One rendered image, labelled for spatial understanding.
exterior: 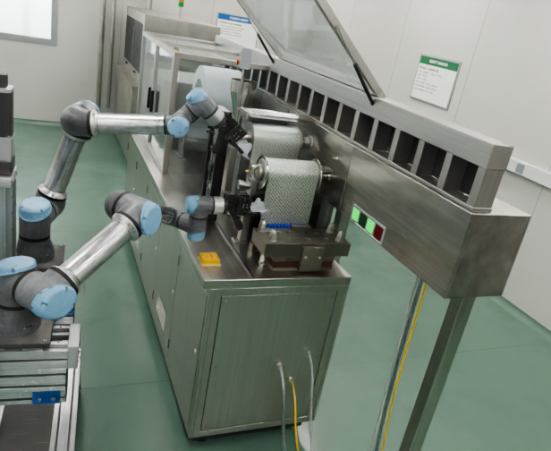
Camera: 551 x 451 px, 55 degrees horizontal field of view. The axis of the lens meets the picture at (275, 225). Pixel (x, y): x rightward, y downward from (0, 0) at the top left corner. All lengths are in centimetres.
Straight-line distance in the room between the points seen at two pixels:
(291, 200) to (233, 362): 74
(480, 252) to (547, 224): 276
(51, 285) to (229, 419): 117
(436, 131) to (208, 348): 122
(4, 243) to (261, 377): 120
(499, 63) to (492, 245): 339
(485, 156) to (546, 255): 291
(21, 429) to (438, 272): 171
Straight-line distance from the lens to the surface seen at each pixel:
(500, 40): 514
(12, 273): 179
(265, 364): 242
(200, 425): 255
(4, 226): 199
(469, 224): 173
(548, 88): 469
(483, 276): 188
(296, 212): 238
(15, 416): 252
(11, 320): 187
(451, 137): 182
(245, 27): 796
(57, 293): 170
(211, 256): 222
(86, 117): 209
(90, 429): 274
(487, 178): 172
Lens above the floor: 189
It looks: 21 degrees down
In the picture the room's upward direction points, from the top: 11 degrees clockwise
